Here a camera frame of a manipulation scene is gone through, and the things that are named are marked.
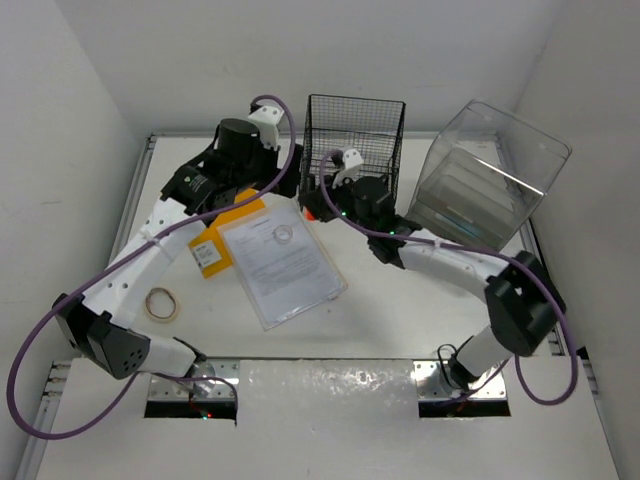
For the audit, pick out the aluminium table frame rail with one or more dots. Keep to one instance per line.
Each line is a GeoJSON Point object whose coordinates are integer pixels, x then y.
{"type": "Point", "coordinates": [51, 396]}

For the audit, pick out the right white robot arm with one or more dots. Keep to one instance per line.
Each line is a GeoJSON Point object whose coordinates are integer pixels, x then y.
{"type": "Point", "coordinates": [523, 304]}

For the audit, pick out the blue pastel highlighter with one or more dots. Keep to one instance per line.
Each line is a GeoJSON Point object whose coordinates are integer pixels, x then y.
{"type": "Point", "coordinates": [460, 226]}

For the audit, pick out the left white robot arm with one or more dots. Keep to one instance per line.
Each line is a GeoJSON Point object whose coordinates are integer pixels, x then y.
{"type": "Point", "coordinates": [99, 320]}

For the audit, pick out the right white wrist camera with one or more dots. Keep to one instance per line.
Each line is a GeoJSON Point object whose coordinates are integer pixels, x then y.
{"type": "Point", "coordinates": [351, 162]}

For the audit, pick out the orange plastic folder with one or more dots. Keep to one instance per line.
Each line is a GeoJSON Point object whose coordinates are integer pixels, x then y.
{"type": "Point", "coordinates": [209, 250]}

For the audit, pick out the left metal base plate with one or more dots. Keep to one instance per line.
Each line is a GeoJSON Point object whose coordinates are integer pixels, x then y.
{"type": "Point", "coordinates": [214, 380]}

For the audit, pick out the clear document sleeve with paper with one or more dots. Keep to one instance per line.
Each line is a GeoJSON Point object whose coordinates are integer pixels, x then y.
{"type": "Point", "coordinates": [281, 281]}

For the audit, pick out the beige masking tape roll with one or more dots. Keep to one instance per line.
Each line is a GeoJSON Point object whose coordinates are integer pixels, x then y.
{"type": "Point", "coordinates": [161, 305]}

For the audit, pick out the black wire mesh basket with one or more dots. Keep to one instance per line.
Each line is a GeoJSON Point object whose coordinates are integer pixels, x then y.
{"type": "Point", "coordinates": [374, 127]}

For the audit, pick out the clear plastic drawer organizer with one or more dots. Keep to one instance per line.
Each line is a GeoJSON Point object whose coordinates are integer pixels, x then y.
{"type": "Point", "coordinates": [489, 167]}

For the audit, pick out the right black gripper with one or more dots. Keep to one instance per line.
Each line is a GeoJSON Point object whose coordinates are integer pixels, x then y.
{"type": "Point", "coordinates": [318, 205]}

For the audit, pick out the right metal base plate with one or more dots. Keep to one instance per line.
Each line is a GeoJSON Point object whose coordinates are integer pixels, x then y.
{"type": "Point", "coordinates": [434, 383]}

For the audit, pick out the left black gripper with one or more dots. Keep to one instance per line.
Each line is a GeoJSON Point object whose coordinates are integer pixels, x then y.
{"type": "Point", "coordinates": [269, 157]}

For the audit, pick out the metal base plate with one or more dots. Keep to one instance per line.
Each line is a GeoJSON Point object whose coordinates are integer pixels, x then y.
{"type": "Point", "coordinates": [434, 383]}
{"type": "Point", "coordinates": [214, 380]}

